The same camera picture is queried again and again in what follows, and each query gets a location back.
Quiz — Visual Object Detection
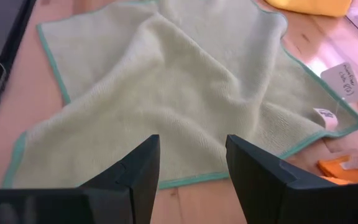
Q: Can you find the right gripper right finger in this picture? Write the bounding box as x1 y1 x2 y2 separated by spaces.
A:
225 134 358 224

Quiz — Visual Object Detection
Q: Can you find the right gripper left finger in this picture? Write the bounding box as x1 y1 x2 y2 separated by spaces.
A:
0 134 161 224

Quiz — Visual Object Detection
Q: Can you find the orange microfiber towel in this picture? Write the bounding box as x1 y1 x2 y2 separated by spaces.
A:
318 136 358 186

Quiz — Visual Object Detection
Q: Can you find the yellow microfiber towel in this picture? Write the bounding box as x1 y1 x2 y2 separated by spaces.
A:
264 0 353 18

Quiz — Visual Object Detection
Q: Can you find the black aluminium table frame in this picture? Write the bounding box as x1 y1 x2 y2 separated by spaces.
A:
0 0 39 150

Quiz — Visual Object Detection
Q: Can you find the green microfiber towel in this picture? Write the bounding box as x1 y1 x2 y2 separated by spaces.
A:
1 0 358 190

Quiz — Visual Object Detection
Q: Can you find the white handwritten paper tag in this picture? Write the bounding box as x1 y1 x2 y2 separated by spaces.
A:
320 62 358 104

